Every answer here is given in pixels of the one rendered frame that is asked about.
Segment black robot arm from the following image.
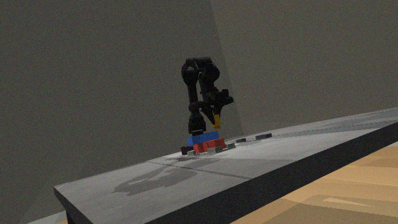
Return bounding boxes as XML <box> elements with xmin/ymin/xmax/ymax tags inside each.
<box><xmin>181</xmin><ymin>57</ymin><xmax>229</xmax><ymax>136</ymax></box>

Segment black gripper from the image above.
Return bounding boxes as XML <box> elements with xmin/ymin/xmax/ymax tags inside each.
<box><xmin>188</xmin><ymin>85</ymin><xmax>234</xmax><ymax>125</ymax></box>

